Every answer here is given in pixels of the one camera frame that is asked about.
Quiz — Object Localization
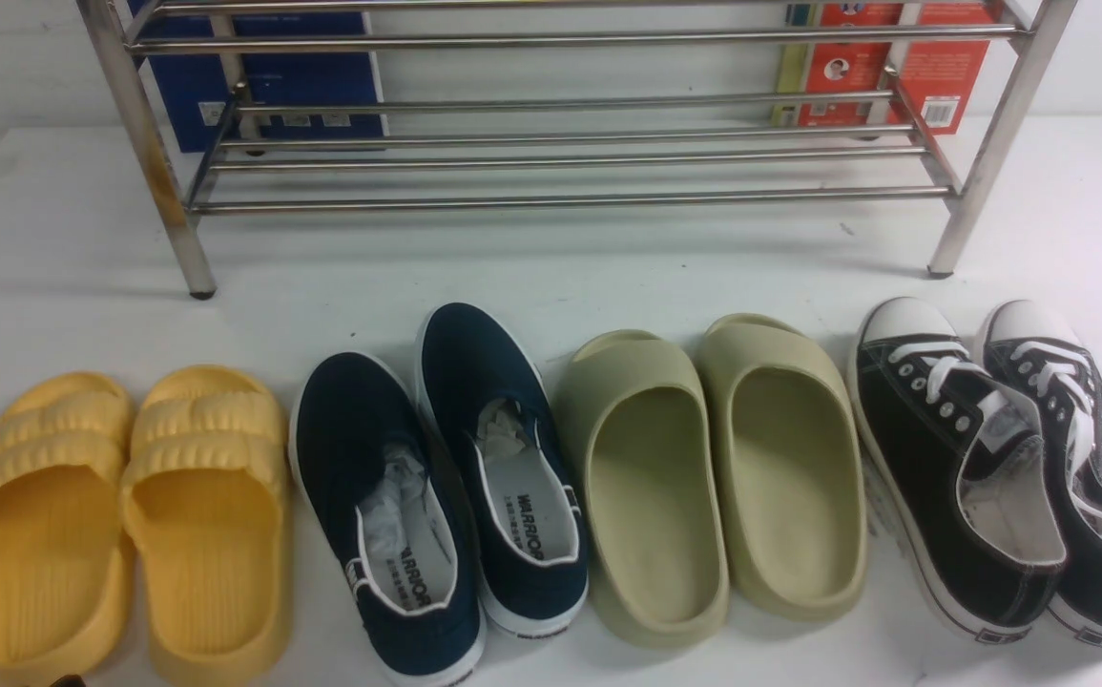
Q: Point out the black canvas sneaker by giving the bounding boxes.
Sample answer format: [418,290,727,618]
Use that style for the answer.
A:
[846,297,1067,645]
[975,300,1102,648]

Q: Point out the steel shoe rack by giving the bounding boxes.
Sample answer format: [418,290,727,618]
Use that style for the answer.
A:
[76,1,1077,301]

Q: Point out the blue box behind rack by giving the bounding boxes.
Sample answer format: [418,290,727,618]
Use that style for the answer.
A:
[149,12,388,154]

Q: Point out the red box behind rack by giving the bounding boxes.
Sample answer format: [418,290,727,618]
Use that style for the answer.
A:
[773,3,992,135]

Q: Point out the right navy slip-on shoe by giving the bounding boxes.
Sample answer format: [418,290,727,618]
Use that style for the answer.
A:
[414,302,590,638]

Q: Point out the navy slip-on shoe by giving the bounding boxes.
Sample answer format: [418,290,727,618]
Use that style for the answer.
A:
[288,351,487,686]
[414,302,590,638]

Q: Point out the left olive green slipper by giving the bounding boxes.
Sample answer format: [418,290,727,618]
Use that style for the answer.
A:
[553,329,730,651]

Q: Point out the olive green slipper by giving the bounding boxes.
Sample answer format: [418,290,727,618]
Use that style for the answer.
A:
[553,329,730,651]
[696,313,867,623]

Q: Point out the left navy slip-on shoe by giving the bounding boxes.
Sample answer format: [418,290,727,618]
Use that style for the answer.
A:
[288,351,487,686]

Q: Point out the right olive green slipper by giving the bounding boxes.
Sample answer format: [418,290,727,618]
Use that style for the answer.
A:
[696,313,867,623]

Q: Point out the right yellow slipper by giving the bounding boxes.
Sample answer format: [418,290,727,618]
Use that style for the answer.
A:
[119,364,294,686]

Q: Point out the yellow slipper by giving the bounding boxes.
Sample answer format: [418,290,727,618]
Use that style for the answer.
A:
[119,364,294,686]
[0,371,136,686]

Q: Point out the left yellow slipper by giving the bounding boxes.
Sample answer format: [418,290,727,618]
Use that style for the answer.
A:
[0,371,136,686]

